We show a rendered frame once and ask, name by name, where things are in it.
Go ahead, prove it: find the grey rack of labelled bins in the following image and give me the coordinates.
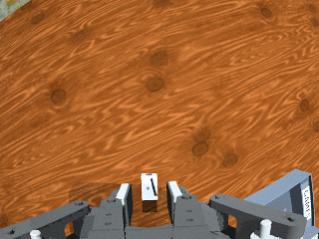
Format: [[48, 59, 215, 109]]
[[243, 169, 319, 239]]

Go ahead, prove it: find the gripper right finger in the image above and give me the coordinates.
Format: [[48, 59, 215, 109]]
[[166, 181, 307, 239]]

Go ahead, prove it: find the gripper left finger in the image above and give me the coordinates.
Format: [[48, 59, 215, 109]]
[[0, 183, 133, 239]]

